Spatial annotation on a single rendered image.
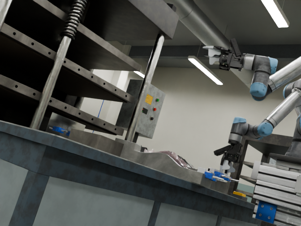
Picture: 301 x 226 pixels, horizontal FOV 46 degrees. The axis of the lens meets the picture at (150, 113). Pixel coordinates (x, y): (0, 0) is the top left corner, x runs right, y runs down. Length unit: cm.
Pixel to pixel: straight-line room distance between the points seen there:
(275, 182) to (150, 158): 60
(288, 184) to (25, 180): 115
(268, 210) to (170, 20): 158
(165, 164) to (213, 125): 815
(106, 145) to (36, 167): 44
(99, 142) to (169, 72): 995
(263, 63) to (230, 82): 837
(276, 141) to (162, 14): 400
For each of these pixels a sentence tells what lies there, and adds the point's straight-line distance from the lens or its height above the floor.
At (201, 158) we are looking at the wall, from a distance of 981.
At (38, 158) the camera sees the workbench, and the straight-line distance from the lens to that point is 118.
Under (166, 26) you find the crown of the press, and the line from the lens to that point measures 272.
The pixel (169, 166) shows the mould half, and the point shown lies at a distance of 177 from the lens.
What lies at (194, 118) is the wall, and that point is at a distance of 1027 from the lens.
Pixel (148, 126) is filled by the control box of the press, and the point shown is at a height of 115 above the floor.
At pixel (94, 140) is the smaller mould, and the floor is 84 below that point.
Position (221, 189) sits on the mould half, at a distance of 218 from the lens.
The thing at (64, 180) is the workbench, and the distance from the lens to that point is 124.
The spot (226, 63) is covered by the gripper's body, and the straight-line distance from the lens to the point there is 180.
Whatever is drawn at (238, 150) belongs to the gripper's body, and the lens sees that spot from 216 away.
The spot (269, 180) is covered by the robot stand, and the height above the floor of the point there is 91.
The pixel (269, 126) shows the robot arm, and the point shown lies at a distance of 210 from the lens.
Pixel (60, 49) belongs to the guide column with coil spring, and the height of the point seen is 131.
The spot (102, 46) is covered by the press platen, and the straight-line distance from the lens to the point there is 243.
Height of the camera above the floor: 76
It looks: 10 degrees up
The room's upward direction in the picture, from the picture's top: 17 degrees clockwise
